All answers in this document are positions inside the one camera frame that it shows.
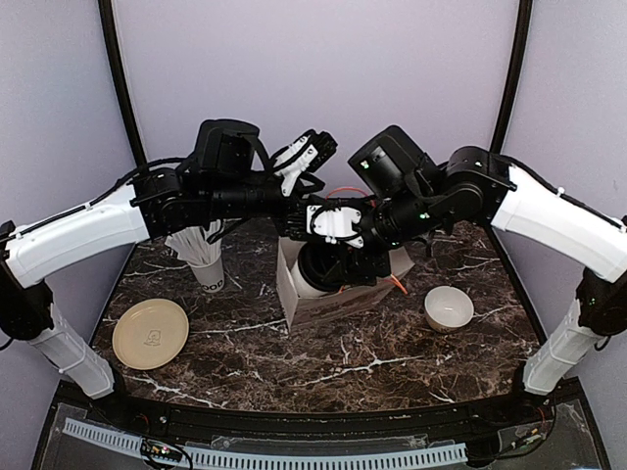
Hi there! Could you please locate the black plastic cup lid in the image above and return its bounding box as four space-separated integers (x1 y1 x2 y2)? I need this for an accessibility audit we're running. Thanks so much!
297 243 344 289

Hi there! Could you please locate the white paper coffee cup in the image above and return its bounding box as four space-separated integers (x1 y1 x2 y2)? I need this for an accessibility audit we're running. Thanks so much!
290 259 339 299

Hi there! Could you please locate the white cream bear paper bag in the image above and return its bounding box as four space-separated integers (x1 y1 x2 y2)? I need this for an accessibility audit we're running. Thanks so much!
275 219 413 331

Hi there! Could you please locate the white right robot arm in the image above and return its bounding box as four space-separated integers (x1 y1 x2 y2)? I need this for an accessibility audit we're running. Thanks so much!
348 125 626 425

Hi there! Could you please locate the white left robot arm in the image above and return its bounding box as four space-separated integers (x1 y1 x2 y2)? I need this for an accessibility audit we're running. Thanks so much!
1 119 318 427

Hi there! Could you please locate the white ceramic bowl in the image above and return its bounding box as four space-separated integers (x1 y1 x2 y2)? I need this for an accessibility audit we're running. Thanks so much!
424 286 475 334

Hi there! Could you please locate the white cup holding straws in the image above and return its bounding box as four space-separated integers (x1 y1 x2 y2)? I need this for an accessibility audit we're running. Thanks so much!
189 258 224 294

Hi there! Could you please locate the white wrapped straws bundle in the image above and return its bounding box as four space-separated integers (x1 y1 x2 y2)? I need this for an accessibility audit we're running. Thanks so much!
165 220 224 267

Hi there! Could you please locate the beige round plate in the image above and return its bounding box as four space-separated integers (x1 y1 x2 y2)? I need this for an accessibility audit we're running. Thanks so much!
112 299 189 370

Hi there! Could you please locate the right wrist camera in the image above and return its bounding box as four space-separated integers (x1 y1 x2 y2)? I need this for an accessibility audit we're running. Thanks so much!
303 199 374 249

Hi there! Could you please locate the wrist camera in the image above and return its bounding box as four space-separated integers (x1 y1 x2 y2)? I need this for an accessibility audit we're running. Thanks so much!
303 199 374 249
270 129 338 197

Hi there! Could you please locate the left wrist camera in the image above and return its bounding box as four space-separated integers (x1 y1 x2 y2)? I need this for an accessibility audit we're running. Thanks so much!
270 129 338 197

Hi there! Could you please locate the white slotted cable duct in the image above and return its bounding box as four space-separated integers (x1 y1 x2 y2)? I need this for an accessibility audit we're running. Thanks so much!
62 418 468 469

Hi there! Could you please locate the black front table rail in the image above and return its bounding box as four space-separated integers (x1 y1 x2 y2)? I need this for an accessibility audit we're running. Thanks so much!
53 379 584 447

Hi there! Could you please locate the black left frame post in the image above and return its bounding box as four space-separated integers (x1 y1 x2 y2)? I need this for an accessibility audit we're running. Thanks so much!
97 0 148 166

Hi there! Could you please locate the black frame post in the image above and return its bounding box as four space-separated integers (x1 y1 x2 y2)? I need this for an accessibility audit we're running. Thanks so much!
97 0 148 166
490 0 534 154

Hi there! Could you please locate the black right frame post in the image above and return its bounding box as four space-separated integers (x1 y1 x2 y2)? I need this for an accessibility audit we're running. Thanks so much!
490 0 534 154

